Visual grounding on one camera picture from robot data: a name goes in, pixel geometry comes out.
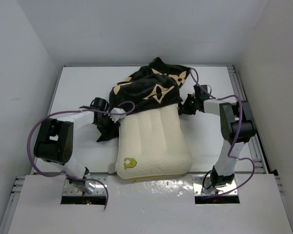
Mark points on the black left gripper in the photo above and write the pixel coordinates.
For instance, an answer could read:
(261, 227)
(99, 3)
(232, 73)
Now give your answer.
(112, 123)

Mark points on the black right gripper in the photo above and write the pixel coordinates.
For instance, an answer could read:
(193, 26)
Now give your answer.
(185, 109)

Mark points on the black pillowcase with beige flowers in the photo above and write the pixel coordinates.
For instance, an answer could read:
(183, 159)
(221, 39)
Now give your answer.
(153, 86)

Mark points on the cream pillow with yellow edge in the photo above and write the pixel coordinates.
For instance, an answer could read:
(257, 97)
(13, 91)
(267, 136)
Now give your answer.
(152, 144)

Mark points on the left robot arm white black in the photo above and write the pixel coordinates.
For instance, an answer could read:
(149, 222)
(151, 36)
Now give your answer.
(54, 143)

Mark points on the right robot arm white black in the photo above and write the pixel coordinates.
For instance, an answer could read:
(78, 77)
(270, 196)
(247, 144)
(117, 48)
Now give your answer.
(237, 126)

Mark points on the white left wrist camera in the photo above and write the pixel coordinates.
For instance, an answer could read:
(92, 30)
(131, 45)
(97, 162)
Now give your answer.
(116, 114)

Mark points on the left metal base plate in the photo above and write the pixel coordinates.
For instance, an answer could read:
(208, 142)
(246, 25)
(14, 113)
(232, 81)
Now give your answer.
(73, 188)

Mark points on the metal base plate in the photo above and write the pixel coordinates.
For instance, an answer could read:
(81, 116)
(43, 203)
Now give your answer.
(73, 188)
(204, 188)

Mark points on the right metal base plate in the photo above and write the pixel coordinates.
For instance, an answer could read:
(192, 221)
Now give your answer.
(204, 188)

